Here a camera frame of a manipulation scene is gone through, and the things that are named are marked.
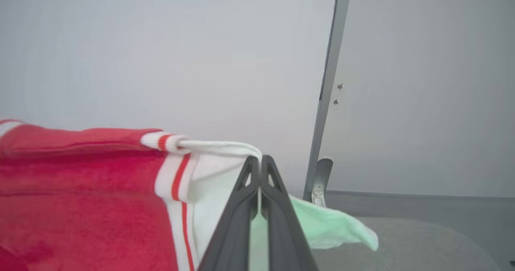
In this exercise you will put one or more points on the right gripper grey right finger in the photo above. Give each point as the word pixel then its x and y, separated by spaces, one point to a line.
pixel 283 230

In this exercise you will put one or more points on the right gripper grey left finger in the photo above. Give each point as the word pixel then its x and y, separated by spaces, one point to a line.
pixel 237 226

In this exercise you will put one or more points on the red and white garment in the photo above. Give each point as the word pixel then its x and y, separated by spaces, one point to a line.
pixel 80 190

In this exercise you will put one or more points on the mint green cloth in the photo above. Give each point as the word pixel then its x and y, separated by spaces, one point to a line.
pixel 330 226

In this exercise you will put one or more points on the silver metal bracket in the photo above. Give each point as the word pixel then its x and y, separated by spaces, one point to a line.
pixel 323 174

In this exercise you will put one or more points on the grey metal door frame strip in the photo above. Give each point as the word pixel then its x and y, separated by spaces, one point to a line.
pixel 330 62

